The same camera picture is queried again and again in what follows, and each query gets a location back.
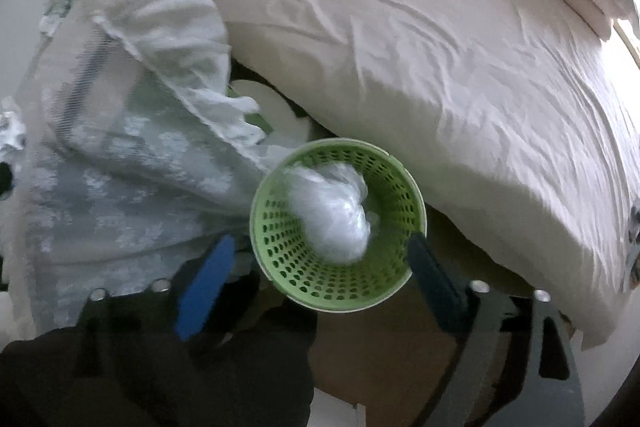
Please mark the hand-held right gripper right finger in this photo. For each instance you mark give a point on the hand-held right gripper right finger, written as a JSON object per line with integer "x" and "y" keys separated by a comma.
{"x": 435, "y": 287}

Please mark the white lace tablecloth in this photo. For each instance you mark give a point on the white lace tablecloth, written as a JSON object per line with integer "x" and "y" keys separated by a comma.
{"x": 125, "y": 187}

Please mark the bed with white sheet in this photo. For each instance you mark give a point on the bed with white sheet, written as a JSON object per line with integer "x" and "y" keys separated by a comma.
{"x": 450, "y": 82}

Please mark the white printed plastic wrapper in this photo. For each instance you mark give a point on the white printed plastic wrapper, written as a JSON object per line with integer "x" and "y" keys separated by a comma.
{"x": 52, "y": 14}

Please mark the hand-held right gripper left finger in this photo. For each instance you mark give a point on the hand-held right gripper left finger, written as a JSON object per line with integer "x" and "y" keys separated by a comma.
{"x": 207, "y": 287}

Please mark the clear plastic bag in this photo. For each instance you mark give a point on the clear plastic bag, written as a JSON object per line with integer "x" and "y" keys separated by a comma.
{"x": 330, "y": 212}

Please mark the green perforated plastic basket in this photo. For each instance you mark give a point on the green perforated plastic basket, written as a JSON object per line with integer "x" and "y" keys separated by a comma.
{"x": 300, "y": 257}

